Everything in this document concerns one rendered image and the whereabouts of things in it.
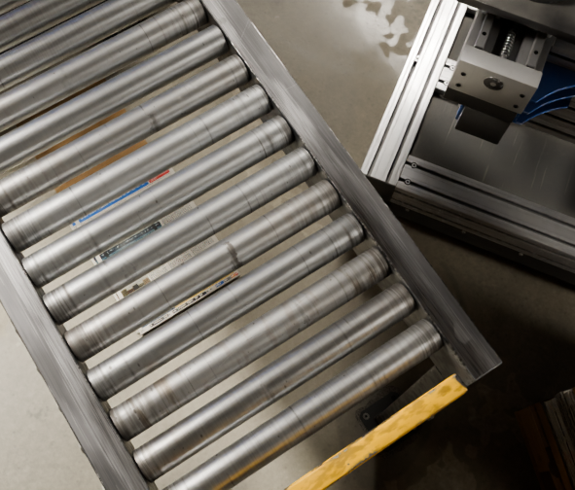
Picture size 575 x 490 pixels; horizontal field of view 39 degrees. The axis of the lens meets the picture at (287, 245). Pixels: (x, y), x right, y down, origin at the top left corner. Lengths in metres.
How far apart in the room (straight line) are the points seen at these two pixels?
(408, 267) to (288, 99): 0.32
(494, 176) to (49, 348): 1.15
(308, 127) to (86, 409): 0.53
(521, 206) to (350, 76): 0.63
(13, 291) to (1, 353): 0.85
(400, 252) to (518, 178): 0.81
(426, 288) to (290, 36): 1.26
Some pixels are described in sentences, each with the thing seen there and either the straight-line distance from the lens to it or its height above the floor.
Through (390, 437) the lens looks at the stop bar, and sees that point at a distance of 1.11.
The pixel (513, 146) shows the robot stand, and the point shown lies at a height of 0.21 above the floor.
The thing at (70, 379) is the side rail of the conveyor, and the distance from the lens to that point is 1.15.
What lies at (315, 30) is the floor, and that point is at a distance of 2.31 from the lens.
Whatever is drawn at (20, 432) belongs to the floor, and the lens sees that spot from 2.00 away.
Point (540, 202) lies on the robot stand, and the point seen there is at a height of 0.21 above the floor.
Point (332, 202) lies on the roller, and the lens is 1.21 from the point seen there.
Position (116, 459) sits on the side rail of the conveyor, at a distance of 1.13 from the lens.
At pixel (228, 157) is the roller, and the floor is 0.80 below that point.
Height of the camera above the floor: 1.91
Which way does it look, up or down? 71 degrees down
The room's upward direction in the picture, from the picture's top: 6 degrees clockwise
